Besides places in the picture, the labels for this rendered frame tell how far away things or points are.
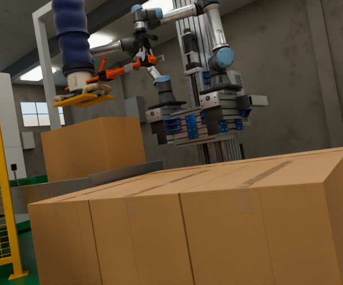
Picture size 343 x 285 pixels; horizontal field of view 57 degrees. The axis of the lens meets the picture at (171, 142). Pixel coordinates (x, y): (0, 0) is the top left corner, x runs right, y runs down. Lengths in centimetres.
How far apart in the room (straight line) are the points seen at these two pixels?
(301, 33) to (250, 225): 744
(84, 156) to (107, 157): 20
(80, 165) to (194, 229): 135
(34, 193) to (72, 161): 32
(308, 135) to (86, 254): 705
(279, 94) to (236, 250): 733
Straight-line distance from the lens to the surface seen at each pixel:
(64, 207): 133
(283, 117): 809
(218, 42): 215
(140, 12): 212
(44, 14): 568
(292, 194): 82
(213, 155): 237
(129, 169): 208
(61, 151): 229
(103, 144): 201
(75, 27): 242
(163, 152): 1005
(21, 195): 245
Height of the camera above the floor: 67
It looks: 1 degrees up
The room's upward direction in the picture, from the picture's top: 10 degrees counter-clockwise
